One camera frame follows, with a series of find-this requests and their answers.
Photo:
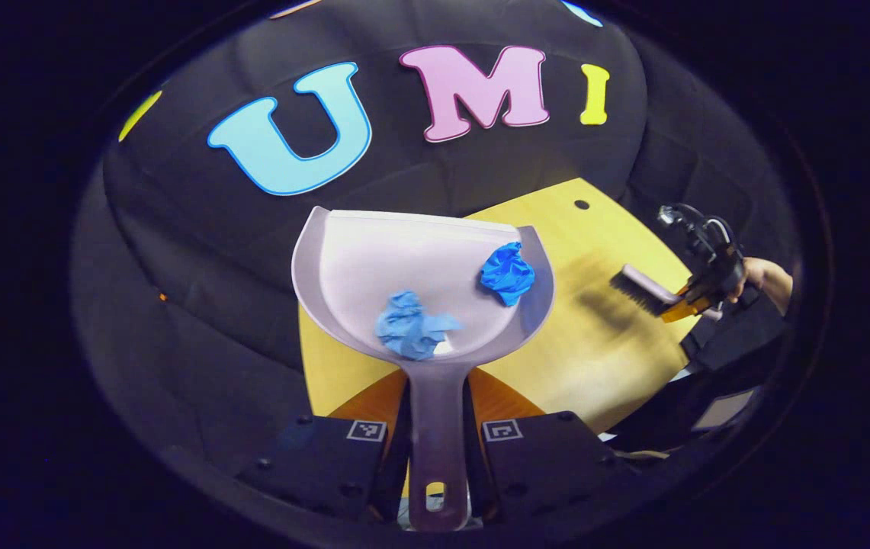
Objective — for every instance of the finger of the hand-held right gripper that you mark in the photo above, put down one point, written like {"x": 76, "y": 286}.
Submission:
{"x": 690, "y": 306}

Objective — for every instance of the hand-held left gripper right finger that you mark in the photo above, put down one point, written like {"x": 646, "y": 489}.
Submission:
{"x": 549, "y": 465}

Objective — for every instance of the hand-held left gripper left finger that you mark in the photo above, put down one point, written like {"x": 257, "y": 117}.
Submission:
{"x": 328, "y": 465}

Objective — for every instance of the small lilac broom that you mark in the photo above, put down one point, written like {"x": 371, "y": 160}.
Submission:
{"x": 637, "y": 288}

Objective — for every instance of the light blue paper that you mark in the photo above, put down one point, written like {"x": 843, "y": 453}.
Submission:
{"x": 408, "y": 324}

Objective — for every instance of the dark blue paper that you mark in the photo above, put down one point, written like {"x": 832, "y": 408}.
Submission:
{"x": 507, "y": 273}

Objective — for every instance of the pale lilac plastic dustpan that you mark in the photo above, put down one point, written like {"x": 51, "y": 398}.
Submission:
{"x": 404, "y": 259}

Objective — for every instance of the grey flat panel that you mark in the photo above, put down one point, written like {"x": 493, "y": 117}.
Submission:
{"x": 726, "y": 410}

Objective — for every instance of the black backdrop cloth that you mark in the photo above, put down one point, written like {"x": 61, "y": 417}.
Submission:
{"x": 404, "y": 175}

